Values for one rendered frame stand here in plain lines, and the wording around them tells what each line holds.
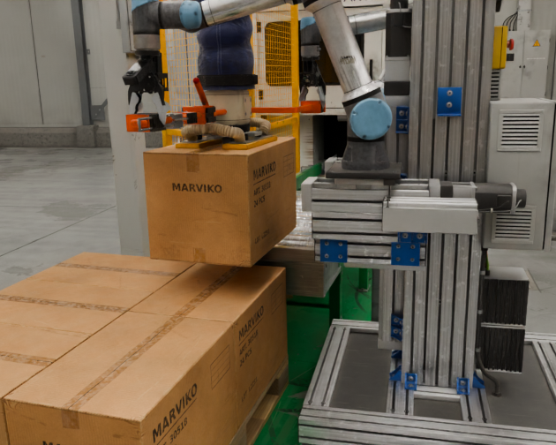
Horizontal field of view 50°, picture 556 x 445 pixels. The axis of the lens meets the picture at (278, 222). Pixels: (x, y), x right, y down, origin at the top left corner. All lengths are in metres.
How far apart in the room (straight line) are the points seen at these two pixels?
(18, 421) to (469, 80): 1.63
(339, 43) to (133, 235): 2.29
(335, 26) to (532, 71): 9.46
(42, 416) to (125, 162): 2.19
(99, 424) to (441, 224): 1.05
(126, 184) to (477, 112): 2.24
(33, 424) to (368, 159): 1.18
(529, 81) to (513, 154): 9.09
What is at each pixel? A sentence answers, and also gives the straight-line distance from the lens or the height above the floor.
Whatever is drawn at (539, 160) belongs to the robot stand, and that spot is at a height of 1.05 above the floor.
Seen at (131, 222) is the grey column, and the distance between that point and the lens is 3.68.
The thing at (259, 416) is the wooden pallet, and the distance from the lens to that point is 2.47.
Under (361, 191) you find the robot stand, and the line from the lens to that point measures 1.86.
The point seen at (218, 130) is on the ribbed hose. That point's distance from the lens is 2.15.
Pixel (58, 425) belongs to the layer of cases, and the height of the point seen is 0.49.
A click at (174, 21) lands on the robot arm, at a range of 1.78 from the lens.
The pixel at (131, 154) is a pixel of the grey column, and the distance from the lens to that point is 3.59.
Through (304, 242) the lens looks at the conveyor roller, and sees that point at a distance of 2.86.
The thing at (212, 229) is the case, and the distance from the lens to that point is 2.12.
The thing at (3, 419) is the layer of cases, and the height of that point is 0.48.
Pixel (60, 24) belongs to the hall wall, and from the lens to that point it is 13.26.
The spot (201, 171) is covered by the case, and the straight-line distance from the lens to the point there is 2.09.
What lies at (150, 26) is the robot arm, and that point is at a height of 1.47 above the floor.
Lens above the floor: 1.32
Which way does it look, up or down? 14 degrees down
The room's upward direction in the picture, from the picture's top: 1 degrees counter-clockwise
